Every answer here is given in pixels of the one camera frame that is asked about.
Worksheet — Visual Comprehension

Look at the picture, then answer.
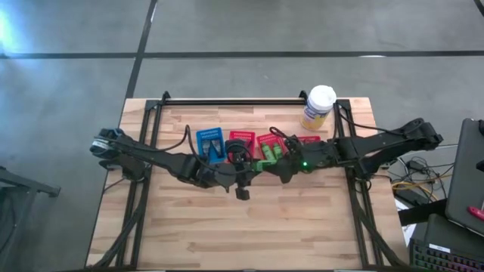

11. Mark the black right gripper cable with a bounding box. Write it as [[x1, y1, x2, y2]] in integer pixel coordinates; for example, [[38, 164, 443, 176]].
[[268, 107, 405, 148]]

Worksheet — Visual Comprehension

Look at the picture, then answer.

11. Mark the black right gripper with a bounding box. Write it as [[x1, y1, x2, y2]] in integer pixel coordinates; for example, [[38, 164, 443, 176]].
[[275, 141, 337, 185]]

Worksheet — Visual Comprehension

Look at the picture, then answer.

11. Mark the dark grey box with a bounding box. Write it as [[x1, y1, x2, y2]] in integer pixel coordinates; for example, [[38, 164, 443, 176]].
[[423, 213, 484, 258]]

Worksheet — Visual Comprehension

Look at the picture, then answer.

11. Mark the black strap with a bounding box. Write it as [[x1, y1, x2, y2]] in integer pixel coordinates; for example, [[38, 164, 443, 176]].
[[397, 199, 448, 227]]

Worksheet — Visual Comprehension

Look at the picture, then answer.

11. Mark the white-lidded wipes canister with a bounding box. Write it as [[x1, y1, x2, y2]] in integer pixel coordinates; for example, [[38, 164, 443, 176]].
[[300, 85, 337, 131]]

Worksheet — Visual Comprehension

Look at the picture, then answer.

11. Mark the red plastic basket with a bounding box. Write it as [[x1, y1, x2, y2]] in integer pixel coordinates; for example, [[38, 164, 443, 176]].
[[296, 134, 322, 146], [256, 132, 289, 162], [228, 130, 257, 164]]

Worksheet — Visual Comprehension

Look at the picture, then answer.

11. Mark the grey laptop case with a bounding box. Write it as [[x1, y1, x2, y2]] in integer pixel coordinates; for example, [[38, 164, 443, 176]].
[[445, 118, 484, 237]]

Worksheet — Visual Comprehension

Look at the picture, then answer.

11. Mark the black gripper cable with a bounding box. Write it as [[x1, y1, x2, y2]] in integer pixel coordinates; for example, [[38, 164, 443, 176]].
[[268, 107, 405, 148], [150, 124, 253, 177]]

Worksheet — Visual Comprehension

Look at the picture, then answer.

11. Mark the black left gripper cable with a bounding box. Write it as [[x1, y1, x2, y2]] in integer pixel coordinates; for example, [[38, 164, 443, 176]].
[[150, 124, 253, 177]]

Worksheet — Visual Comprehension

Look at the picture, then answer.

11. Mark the black side table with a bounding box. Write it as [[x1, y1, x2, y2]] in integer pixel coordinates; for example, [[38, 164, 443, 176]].
[[0, 162, 61, 272]]

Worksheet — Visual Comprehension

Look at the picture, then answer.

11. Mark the black floor cable bundle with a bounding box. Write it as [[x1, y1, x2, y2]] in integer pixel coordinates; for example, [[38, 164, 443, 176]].
[[392, 144, 455, 203]]

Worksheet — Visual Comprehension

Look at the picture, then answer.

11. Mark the black aluminium table frame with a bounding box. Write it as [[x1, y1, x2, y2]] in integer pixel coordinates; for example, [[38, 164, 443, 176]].
[[85, 90, 411, 271]]

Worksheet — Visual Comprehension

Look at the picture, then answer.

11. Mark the black computer keyboard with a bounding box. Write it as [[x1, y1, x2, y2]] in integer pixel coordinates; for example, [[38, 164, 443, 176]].
[[410, 238, 484, 272]]

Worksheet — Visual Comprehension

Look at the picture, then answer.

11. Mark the red marker pen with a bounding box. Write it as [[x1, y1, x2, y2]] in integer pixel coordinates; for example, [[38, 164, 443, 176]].
[[467, 206, 484, 222]]

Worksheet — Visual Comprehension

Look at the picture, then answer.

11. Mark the blue plastic basket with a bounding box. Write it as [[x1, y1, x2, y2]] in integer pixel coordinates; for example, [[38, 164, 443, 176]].
[[195, 126, 228, 165]]

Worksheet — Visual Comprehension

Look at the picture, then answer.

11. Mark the yellow cable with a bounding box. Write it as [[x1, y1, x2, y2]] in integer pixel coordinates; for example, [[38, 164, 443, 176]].
[[391, 180, 453, 192]]

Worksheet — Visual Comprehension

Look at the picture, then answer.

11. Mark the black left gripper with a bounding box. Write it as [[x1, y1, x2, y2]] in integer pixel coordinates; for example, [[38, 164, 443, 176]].
[[206, 160, 253, 202]]

